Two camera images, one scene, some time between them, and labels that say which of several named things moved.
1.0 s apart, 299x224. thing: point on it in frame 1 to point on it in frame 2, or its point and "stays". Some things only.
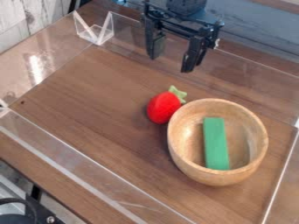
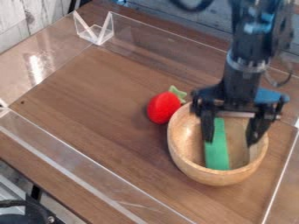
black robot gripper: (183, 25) to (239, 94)
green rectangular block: (215, 143) stays
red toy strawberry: (163, 104) stays
